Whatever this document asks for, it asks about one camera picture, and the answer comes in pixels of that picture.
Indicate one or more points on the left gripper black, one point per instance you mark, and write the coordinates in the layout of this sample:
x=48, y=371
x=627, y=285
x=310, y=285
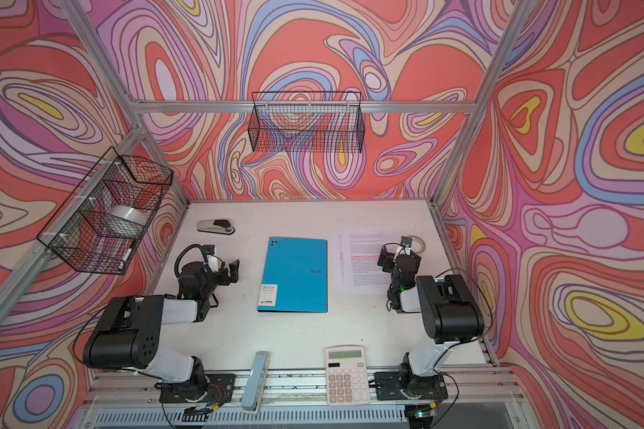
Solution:
x=233, y=277

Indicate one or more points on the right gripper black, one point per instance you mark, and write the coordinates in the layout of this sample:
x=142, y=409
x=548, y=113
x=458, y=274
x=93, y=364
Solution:
x=388, y=258

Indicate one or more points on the printed paper sheet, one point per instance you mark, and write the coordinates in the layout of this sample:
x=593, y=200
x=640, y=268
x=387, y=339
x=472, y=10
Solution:
x=356, y=256

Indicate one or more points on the blue folder black inside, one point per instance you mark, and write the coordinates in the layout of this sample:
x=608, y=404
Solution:
x=295, y=276

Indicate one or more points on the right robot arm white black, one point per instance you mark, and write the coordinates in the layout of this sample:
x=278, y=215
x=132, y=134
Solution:
x=450, y=316

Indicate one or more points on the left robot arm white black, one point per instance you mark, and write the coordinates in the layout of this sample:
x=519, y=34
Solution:
x=127, y=336

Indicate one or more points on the clear tape roll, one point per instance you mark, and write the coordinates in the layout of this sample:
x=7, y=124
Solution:
x=419, y=245

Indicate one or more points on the grey black stapler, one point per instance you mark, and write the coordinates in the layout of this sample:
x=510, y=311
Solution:
x=216, y=226

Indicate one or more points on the marker pen in basket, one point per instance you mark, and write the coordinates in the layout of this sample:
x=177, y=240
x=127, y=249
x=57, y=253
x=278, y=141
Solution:
x=123, y=266

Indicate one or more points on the grey tape roll in basket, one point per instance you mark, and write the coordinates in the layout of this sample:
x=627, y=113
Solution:
x=129, y=214

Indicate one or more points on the light blue eraser bar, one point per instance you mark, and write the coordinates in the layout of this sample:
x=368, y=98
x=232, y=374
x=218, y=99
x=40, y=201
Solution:
x=255, y=386

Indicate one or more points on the pink white calculator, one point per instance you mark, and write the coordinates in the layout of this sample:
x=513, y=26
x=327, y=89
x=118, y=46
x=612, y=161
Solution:
x=347, y=376

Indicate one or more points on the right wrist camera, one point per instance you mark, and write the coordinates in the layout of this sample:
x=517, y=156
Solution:
x=405, y=243

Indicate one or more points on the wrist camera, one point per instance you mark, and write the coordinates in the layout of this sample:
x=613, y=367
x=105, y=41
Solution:
x=405, y=243
x=208, y=252

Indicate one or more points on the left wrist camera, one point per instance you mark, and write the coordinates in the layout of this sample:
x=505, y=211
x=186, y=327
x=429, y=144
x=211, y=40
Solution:
x=208, y=252

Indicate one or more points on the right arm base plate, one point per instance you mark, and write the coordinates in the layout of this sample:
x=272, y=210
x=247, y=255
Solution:
x=398, y=386

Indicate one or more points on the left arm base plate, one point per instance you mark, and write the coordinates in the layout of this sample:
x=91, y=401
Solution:
x=217, y=389

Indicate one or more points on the black wire basket left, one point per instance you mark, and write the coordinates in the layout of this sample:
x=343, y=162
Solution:
x=86, y=237

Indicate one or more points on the black wire basket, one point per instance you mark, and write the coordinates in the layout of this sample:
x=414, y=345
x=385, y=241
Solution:
x=297, y=121
x=86, y=237

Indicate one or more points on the black wire basket back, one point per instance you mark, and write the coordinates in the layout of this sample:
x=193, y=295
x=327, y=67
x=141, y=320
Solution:
x=297, y=121

